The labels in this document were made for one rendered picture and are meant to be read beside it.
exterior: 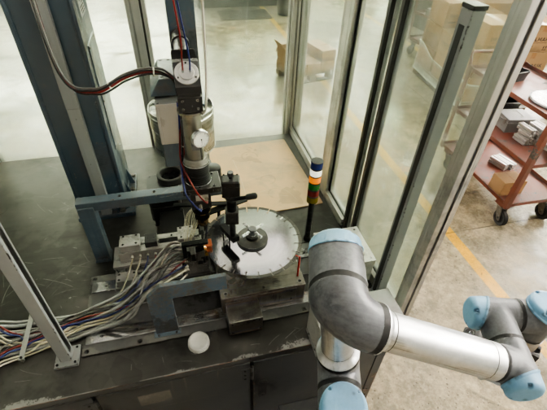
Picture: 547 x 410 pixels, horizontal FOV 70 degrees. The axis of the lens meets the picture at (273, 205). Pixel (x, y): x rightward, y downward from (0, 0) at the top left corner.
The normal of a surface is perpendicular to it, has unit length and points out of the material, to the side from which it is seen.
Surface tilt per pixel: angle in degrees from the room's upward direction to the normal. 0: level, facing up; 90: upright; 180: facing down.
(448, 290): 0
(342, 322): 61
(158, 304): 90
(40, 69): 90
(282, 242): 0
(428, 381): 0
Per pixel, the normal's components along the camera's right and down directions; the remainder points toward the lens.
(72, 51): 0.25, 0.64
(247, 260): 0.04, -0.76
